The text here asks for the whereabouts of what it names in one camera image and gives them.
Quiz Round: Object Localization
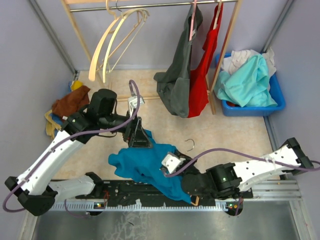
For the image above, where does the red t shirt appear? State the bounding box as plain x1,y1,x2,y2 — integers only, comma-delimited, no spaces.
188,4,224,118

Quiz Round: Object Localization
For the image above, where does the white toothed cable duct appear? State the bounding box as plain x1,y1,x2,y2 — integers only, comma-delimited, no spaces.
49,199,245,213

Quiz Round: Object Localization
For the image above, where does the grey t shirt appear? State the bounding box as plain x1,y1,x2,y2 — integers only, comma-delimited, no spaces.
153,6,203,118

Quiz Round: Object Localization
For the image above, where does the blue plastic bin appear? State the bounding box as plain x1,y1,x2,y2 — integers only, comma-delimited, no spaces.
221,53,286,117

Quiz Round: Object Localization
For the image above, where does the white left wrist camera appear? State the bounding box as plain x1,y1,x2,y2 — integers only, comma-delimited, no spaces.
127,95,145,117

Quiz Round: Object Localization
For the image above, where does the brown cloth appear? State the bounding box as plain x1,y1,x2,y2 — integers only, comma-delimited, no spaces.
51,85,91,119

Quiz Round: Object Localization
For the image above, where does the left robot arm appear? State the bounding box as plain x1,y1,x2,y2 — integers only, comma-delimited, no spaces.
4,89,153,217

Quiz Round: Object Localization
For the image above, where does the light wooden hanger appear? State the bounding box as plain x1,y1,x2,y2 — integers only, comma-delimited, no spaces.
88,0,150,84

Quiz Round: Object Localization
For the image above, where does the wooden hanger under red shirt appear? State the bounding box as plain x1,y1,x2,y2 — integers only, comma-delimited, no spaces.
213,0,223,30

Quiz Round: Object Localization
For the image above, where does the blue cloth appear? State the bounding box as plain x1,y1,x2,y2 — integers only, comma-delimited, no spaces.
49,113,64,126

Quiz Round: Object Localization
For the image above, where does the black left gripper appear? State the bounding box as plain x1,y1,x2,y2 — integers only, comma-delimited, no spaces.
99,108,154,149

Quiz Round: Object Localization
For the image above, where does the yellow cloth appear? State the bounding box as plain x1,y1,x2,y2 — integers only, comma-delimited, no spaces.
70,80,83,92

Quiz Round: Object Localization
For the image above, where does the cream wooden hanger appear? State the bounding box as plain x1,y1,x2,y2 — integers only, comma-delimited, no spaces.
101,4,151,84

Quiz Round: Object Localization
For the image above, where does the orange wooden hanger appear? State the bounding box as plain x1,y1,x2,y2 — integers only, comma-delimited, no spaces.
185,138,200,207

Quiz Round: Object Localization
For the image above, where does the blue t shirt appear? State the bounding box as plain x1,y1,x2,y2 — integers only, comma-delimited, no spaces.
108,130,191,204

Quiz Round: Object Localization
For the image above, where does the wooden clothes rack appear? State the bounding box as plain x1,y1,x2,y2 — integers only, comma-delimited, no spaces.
61,0,243,115

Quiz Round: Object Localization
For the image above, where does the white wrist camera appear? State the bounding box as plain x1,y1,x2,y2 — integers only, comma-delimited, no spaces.
127,95,145,117
161,152,185,174

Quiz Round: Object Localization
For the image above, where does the pink hanger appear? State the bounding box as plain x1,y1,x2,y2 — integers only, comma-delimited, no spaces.
188,0,197,42

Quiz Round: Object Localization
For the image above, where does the beige towel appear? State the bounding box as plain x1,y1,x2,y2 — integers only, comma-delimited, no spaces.
44,110,62,140

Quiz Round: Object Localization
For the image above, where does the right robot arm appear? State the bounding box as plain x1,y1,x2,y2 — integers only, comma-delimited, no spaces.
181,137,315,200

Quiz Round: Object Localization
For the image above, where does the turquoise cloth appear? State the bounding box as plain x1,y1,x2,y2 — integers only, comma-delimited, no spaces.
214,54,278,108

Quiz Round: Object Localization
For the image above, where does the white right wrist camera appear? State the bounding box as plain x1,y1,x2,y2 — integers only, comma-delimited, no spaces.
161,152,185,174

